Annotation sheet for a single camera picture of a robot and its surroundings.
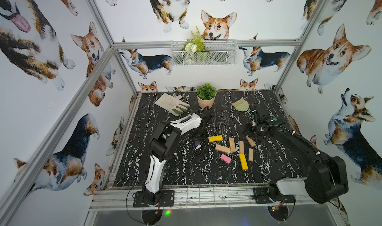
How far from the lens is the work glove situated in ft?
3.66

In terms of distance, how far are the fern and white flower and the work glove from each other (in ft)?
1.21

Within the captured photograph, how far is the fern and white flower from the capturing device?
32.0 inches
